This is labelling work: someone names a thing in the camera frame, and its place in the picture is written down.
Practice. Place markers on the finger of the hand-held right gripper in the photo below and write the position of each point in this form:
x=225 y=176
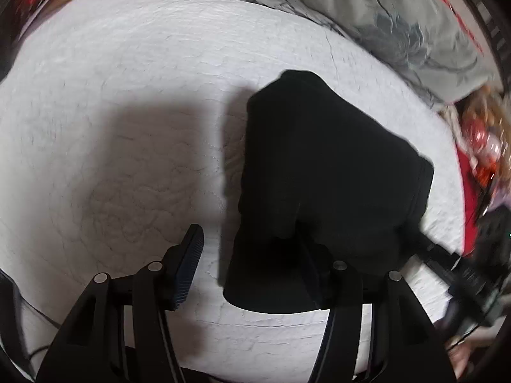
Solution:
x=435 y=253

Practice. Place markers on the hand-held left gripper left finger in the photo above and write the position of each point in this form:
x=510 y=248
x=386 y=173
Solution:
x=187 y=271

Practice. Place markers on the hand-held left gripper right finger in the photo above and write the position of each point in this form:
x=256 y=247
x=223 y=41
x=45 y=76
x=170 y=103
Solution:
x=315 y=283

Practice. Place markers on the black pants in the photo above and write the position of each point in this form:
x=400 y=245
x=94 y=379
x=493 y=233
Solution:
x=319 y=167

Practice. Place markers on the person's right hand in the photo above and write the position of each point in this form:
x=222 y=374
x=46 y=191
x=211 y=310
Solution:
x=463 y=361

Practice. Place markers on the red cloth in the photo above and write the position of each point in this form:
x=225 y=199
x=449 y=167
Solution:
x=473 y=207

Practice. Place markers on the white quilted blanket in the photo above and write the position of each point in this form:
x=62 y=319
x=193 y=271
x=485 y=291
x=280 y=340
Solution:
x=119 y=127

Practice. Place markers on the grey floral pillow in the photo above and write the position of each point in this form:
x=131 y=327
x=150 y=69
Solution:
x=379 y=16

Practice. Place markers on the dark wooden headboard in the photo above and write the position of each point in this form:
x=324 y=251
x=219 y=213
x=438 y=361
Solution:
x=491 y=8

